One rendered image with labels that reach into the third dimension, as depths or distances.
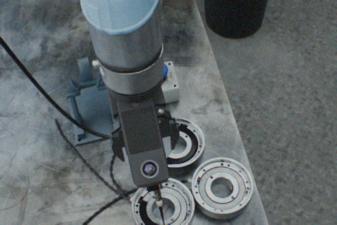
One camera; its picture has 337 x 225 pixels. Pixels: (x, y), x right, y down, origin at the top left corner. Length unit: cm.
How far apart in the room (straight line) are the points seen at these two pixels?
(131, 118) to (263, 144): 129
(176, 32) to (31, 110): 36
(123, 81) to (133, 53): 5
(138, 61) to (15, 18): 71
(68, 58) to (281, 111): 110
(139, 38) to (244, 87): 152
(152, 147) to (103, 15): 19
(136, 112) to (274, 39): 164
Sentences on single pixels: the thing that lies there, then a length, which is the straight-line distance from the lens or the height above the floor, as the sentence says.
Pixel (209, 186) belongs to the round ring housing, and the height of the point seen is 83.
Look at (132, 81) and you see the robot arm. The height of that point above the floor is 116.
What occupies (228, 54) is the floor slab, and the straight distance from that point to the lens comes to 207.
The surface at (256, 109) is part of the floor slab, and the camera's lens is 190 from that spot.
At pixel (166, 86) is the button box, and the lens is 89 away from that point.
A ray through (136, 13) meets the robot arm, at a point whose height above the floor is 126.
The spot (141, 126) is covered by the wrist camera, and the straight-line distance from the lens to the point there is 56.
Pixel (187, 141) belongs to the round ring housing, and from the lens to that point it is 84.
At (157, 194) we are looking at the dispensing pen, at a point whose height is 89.
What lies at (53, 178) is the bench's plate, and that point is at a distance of 88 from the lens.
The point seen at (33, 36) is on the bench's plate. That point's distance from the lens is 111.
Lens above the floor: 156
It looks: 57 degrees down
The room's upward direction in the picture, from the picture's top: 4 degrees counter-clockwise
